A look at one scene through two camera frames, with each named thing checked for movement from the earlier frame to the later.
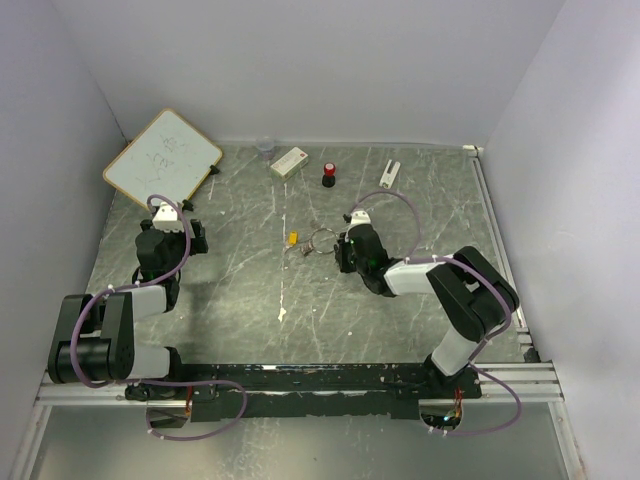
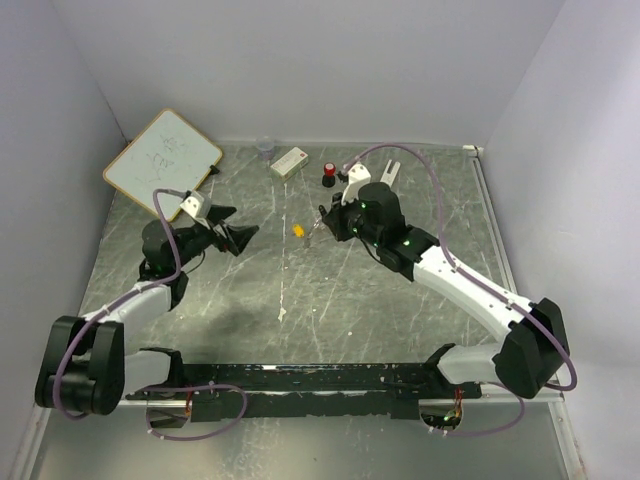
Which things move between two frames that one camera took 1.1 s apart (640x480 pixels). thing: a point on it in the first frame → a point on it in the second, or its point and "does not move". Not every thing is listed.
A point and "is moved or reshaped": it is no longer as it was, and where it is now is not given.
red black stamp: x=329 y=178 does not move
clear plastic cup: x=265 y=148 does not move
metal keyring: x=311 y=239 → x=316 y=231
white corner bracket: x=470 y=147 does not move
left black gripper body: x=178 y=244 → x=201 y=237
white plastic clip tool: x=387 y=179 does not move
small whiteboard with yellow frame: x=168 y=157 does not move
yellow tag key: x=293 y=238 is moved or reshaped
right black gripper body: x=348 y=263 → x=348 y=220
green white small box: x=290 y=163 does not move
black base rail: x=373 y=389 does not move
